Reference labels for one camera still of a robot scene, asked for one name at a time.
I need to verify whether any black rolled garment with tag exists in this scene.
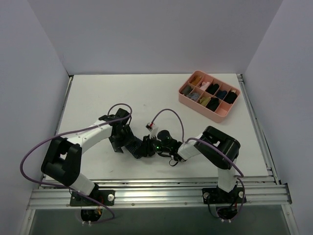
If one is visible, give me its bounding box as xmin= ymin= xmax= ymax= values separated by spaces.
xmin=224 ymin=90 xmax=238 ymax=104

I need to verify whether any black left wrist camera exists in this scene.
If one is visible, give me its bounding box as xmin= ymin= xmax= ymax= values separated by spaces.
xmin=98 ymin=108 xmax=131 ymax=123

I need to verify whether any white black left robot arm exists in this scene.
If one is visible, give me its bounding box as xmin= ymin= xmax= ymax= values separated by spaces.
xmin=41 ymin=117 xmax=133 ymax=205

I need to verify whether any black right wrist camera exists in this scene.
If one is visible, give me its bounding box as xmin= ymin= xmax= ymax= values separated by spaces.
xmin=157 ymin=130 xmax=173 ymax=145

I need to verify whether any navy white striped underwear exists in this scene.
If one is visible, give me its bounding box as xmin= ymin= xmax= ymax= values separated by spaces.
xmin=125 ymin=138 xmax=146 ymax=159

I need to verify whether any pink white rolled garment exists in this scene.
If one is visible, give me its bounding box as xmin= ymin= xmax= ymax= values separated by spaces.
xmin=200 ymin=81 xmax=210 ymax=91

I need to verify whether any black rolled garment front row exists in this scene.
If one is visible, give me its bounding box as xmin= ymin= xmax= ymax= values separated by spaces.
xmin=206 ymin=97 xmax=220 ymax=112

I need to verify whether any pink divided organizer tray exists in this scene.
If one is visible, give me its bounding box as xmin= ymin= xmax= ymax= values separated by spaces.
xmin=179 ymin=70 xmax=241 ymax=123

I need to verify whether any dark grey rolled garment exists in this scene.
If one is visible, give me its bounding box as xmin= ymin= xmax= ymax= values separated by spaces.
xmin=181 ymin=85 xmax=193 ymax=96

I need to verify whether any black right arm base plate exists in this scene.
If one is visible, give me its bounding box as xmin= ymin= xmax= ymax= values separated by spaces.
xmin=202 ymin=186 xmax=246 ymax=204

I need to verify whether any olive green rolled garment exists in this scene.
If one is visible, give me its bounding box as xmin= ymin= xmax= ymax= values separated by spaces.
xmin=199 ymin=96 xmax=211 ymax=106

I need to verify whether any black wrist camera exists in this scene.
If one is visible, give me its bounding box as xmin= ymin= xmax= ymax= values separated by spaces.
xmin=98 ymin=108 xmax=131 ymax=123
xmin=157 ymin=130 xmax=173 ymax=145

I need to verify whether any mustard yellow rolled garment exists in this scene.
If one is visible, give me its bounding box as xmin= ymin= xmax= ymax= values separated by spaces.
xmin=190 ymin=75 xmax=202 ymax=86

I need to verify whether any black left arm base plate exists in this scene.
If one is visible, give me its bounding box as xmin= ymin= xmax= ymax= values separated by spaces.
xmin=69 ymin=189 xmax=115 ymax=207

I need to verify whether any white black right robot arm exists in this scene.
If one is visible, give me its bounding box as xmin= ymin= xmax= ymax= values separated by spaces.
xmin=144 ymin=123 xmax=242 ymax=202

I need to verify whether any dark blue rolled garment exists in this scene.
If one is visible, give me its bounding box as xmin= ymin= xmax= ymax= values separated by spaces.
xmin=216 ymin=90 xmax=228 ymax=100

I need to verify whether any grey patterned rolled garment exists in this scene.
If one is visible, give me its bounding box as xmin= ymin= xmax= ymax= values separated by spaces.
xmin=187 ymin=92 xmax=200 ymax=101

